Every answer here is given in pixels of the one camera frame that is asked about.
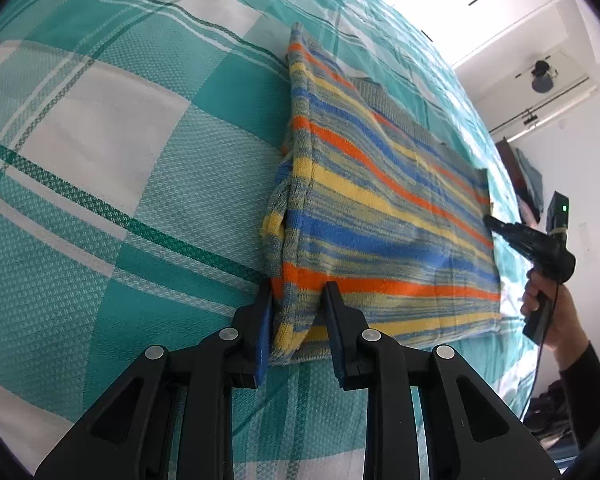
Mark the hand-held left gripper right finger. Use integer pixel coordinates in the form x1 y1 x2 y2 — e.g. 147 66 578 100
320 281 564 480

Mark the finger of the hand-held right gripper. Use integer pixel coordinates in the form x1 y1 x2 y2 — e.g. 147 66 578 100
482 214 520 242

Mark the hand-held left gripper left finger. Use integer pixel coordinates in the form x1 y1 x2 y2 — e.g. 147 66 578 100
34 277 274 480

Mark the striped multicolour towel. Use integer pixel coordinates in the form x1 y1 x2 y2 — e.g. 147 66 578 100
259 22 504 367

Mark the person's right forearm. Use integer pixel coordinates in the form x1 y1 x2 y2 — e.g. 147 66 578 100
555 341 600 463

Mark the dark pile of clothes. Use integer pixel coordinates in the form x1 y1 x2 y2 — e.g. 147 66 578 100
522 379 582 453

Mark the person's right hand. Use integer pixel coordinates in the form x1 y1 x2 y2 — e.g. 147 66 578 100
519 266 592 361

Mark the blue-grey hanging cloth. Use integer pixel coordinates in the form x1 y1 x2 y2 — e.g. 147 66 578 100
513 147 547 213

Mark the dark ceiling lamp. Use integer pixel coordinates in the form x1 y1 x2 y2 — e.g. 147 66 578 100
530 60 560 94

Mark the teal plaid bed sheet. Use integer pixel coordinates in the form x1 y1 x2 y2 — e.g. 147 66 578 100
0 0 537 477

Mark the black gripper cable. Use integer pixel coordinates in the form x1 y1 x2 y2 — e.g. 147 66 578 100
518 280 564 423

